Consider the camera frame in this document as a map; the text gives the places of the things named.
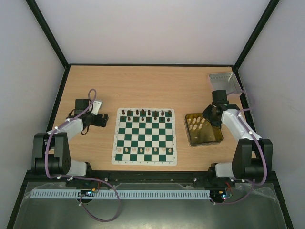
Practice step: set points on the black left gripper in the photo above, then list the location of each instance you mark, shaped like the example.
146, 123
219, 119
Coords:
98, 122

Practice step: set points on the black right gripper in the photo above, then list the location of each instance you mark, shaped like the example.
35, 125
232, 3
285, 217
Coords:
209, 114

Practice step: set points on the gold tin tray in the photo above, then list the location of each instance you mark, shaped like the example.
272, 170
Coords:
200, 132

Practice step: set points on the green white chess board mat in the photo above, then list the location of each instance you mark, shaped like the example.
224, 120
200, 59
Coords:
154, 137

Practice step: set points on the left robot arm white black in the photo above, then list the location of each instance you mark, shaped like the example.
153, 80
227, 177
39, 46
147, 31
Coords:
51, 152

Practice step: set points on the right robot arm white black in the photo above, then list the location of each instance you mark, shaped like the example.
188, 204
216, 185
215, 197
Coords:
252, 159

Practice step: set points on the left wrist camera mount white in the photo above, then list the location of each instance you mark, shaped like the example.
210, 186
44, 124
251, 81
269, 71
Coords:
97, 104

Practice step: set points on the black enclosure frame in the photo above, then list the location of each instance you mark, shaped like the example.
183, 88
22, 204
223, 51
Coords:
99, 31

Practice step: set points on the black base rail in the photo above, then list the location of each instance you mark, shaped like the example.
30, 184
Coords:
201, 179

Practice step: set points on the white slotted cable duct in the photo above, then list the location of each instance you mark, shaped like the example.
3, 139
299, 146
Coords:
122, 194

